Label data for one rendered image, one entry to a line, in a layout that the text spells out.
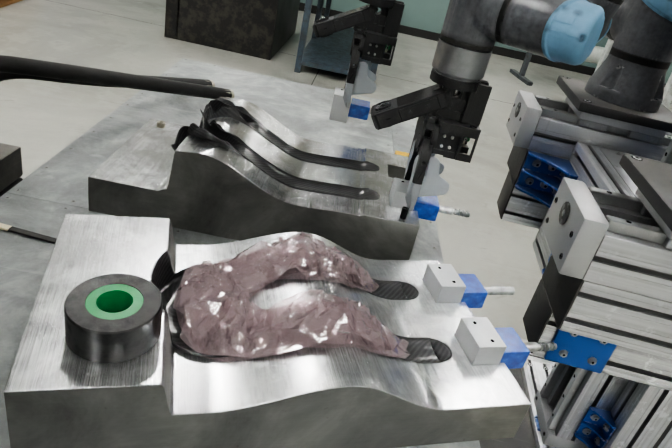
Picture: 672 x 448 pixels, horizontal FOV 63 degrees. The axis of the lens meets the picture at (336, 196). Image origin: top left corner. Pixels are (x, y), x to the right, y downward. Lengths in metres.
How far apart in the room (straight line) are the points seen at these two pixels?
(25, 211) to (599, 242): 0.81
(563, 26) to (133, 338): 0.57
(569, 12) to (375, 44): 0.44
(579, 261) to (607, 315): 0.10
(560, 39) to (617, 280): 0.33
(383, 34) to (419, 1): 6.32
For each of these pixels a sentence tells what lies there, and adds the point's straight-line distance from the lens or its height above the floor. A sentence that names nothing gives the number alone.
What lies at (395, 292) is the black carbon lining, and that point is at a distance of 0.74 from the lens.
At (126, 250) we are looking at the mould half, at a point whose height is 0.91.
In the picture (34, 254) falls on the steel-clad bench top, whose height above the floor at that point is 0.80.
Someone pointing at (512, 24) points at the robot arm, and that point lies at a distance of 0.75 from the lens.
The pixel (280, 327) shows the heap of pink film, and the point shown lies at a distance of 0.57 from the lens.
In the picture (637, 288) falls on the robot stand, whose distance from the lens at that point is 0.85.
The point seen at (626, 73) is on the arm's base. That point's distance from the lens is 1.27.
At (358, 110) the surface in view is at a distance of 1.11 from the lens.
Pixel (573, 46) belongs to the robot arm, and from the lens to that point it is 0.73.
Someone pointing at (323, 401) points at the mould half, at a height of 0.88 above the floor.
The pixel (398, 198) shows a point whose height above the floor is 0.91.
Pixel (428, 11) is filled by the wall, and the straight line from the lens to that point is 7.41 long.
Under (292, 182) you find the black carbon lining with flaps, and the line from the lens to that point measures 0.89.
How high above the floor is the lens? 1.28
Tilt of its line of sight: 27 degrees down
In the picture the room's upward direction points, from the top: 13 degrees clockwise
